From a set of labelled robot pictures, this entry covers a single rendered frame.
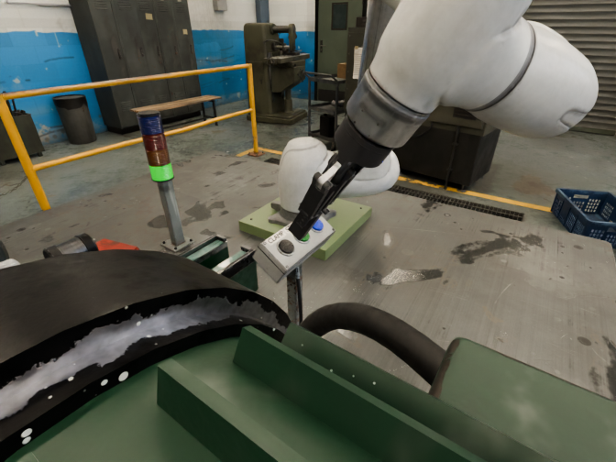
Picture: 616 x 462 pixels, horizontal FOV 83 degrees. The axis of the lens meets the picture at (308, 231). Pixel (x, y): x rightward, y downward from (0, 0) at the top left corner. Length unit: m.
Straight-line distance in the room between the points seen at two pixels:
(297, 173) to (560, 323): 0.78
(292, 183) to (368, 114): 0.69
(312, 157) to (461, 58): 0.73
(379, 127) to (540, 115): 0.18
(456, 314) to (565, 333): 0.24
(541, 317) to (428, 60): 0.79
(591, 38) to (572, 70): 6.37
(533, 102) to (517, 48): 0.07
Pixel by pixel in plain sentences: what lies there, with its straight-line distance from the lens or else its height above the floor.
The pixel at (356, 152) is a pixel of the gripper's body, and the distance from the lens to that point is 0.44.
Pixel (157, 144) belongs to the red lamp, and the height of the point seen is 1.14.
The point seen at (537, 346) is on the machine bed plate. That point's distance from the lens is 0.96.
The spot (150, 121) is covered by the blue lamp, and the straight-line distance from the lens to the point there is 1.04.
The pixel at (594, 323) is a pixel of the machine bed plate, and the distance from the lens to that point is 1.11.
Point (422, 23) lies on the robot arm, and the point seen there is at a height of 1.42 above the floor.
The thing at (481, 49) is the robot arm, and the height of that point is 1.40.
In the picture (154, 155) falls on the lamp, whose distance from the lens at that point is 1.07.
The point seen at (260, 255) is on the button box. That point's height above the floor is 1.06.
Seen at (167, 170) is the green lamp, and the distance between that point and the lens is 1.08.
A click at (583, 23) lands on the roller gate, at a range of 6.86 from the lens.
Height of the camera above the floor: 1.42
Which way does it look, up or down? 31 degrees down
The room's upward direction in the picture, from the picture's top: straight up
